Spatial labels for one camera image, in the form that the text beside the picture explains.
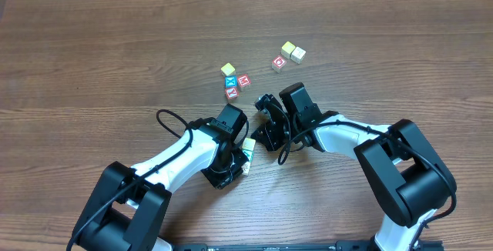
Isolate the plain white wooden block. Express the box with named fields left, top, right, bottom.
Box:
left=290, top=46, right=306, bottom=64

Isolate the red M wooden block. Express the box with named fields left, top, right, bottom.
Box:
left=236, top=74, right=252, bottom=91

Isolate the green V wooden block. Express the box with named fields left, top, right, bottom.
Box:
left=242, top=149, right=253, bottom=162

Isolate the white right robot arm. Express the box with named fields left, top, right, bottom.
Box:
left=252, top=109, right=457, bottom=250

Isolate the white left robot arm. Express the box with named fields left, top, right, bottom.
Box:
left=66, top=118, right=249, bottom=251

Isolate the yellow wooden block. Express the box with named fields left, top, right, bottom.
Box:
left=241, top=138, right=256, bottom=151
left=280, top=41, right=296, bottom=59
left=220, top=62, right=236, bottom=76

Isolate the red O wooden block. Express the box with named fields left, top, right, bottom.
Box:
left=271, top=55, right=287, bottom=73

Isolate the sun picture wooden block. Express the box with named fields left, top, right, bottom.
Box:
left=242, top=162, right=251, bottom=176

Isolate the blue X wooden block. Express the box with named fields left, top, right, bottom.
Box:
left=224, top=75, right=238, bottom=89

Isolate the red Y wooden block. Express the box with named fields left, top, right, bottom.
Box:
left=225, top=87, right=239, bottom=102

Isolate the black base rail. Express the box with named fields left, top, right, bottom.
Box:
left=169, top=239, right=444, bottom=251

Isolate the yellow top wooden block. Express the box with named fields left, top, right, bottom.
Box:
left=220, top=62, right=236, bottom=76

